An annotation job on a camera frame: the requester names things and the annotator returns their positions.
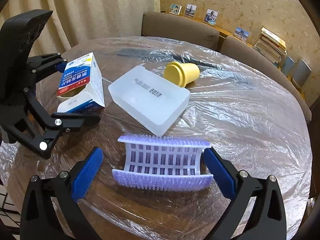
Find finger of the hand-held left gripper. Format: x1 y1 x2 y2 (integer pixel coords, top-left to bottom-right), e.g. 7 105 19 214
0 87 101 159
25 52 68 85

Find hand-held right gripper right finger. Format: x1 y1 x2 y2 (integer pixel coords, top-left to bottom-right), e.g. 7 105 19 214
202 148 287 240

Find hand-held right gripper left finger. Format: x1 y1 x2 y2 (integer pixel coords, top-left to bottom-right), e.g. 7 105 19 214
19 147 104 240

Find blue white medicine box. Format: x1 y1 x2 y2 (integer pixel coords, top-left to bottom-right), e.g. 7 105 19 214
56 52 105 113

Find purple bristled plastic rack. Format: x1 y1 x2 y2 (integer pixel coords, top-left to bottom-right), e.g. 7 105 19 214
112 134 214 190

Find clear plastic table cover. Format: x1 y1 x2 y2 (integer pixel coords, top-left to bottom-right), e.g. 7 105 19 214
0 36 313 240

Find beige curtain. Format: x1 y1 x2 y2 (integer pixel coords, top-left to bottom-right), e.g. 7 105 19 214
0 0 163 63

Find dark strip under plastic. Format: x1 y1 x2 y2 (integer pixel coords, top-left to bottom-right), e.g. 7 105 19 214
116 48 254 87

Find translucent white plastic box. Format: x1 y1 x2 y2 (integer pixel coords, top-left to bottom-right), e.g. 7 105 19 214
108 65 191 137

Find yellow plastic cup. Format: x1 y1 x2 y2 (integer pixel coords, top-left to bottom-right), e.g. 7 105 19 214
164 61 200 88

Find brown fabric sofa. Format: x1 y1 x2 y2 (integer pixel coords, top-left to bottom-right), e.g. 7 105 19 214
141 11 312 120

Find grey cylindrical speaker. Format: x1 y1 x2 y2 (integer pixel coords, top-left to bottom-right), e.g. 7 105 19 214
291 59 312 89

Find stack of books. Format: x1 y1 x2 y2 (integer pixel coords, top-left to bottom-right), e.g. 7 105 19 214
253 27 287 64

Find clear acrylic photo frame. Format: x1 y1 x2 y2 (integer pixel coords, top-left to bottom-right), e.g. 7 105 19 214
184 4 197 19

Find acrylic building photo frame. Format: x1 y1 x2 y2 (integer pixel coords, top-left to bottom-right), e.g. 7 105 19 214
234 27 250 42

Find acrylic portrait photo frame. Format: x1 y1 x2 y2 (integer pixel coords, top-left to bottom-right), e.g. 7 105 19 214
204 9 220 25

